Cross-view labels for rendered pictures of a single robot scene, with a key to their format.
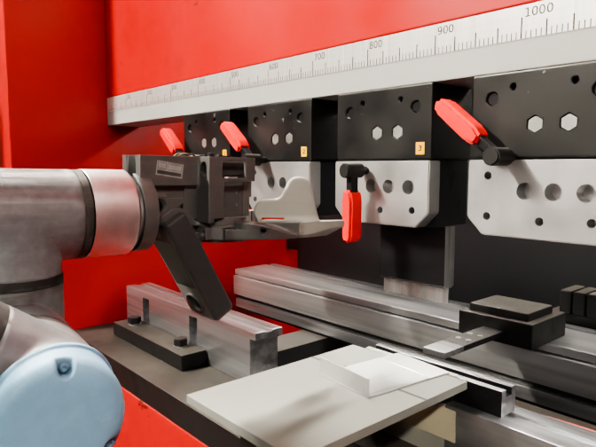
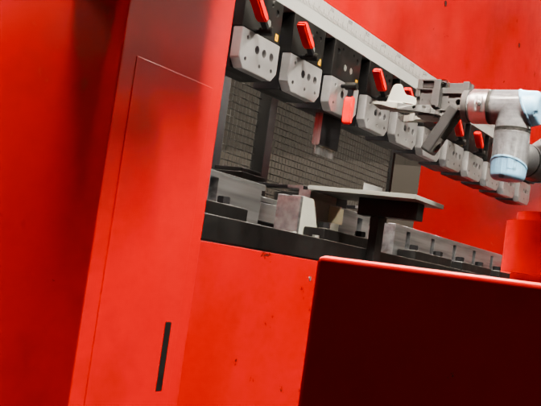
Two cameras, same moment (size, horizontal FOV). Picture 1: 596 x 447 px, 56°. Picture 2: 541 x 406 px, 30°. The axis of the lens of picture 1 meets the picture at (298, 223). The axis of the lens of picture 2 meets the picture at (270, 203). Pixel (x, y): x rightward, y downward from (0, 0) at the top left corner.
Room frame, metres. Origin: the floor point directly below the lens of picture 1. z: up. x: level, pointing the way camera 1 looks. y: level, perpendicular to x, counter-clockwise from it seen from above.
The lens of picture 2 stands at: (1.59, 2.06, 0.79)
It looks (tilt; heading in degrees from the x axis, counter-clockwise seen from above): 4 degrees up; 251
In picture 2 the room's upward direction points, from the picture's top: 8 degrees clockwise
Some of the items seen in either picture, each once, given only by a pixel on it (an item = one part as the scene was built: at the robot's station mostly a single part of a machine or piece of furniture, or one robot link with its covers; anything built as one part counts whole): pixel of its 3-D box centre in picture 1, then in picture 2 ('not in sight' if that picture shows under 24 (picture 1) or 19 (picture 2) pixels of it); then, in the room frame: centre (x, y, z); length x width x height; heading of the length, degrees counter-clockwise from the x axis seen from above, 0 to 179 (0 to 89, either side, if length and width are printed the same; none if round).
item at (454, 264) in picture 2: not in sight; (468, 269); (-0.09, -0.77, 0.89); 0.30 x 0.05 x 0.03; 41
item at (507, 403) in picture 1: (433, 376); (324, 197); (0.68, -0.17, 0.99); 0.20 x 0.03 x 0.03; 41
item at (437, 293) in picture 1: (415, 260); (326, 136); (0.70, -0.15, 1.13); 0.10 x 0.02 x 0.10; 41
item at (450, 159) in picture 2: not in sight; (443, 142); (0.12, -0.66, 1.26); 0.15 x 0.09 x 0.17; 41
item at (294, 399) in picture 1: (331, 391); (376, 196); (0.61, -0.04, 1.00); 0.26 x 0.18 x 0.01; 131
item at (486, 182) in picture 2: not in sight; (482, 163); (-0.18, -0.92, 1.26); 0.15 x 0.09 x 0.17; 41
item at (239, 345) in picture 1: (193, 325); (184, 189); (1.12, 0.21, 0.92); 0.50 x 0.06 x 0.10; 41
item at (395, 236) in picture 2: not in sight; (476, 263); (-0.25, -0.98, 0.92); 1.68 x 0.06 x 0.10; 41
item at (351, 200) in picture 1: (355, 202); (347, 103); (0.70, -0.07, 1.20); 0.04 x 0.02 x 0.10; 131
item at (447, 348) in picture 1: (486, 327); (261, 180); (0.81, -0.28, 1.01); 0.26 x 0.12 x 0.05; 131
